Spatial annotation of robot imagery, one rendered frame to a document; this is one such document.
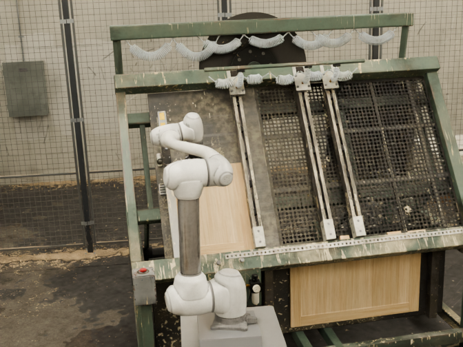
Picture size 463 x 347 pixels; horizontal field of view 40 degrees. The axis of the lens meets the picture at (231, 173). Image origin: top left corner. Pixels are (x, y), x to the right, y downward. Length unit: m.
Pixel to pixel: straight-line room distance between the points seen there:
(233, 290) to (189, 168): 0.64
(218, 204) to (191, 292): 0.99
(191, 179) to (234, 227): 1.05
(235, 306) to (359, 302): 1.46
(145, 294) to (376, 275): 1.61
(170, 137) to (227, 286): 0.84
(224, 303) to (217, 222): 0.88
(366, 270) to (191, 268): 1.62
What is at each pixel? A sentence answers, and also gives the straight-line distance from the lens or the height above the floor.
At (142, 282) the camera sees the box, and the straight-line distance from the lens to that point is 3.54.
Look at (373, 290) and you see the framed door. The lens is 4.43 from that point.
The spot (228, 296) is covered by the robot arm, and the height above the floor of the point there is 0.98.
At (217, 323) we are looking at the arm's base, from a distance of 3.21.
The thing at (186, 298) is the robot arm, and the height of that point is 1.01.
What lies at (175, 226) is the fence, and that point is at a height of 1.06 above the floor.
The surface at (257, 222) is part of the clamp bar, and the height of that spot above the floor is 1.04.
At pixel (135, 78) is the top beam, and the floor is 1.88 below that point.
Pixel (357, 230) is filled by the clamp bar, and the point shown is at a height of 0.96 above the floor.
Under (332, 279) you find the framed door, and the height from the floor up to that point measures 0.56.
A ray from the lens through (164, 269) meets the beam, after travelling 3.77.
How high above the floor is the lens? 2.37
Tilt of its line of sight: 16 degrees down
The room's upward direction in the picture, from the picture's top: 2 degrees counter-clockwise
